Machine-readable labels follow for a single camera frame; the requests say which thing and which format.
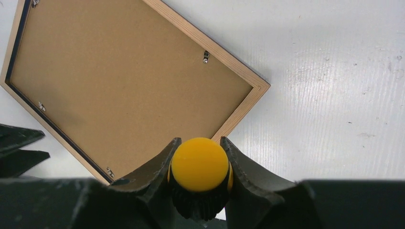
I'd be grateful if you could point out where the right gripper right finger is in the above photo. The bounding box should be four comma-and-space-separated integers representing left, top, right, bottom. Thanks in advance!
220, 137, 405, 229

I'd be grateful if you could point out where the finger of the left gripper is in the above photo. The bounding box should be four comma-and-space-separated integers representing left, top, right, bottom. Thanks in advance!
0, 149, 50, 178
0, 124, 45, 158

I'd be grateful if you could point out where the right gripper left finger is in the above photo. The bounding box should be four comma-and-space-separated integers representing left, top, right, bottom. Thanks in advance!
0, 137, 181, 229

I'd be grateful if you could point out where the yellow black screwdriver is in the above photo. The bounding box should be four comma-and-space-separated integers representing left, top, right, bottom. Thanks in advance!
167, 137, 234, 221

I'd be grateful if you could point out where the wooden picture frame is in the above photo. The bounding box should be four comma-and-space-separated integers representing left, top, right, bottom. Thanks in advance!
0, 0, 270, 184

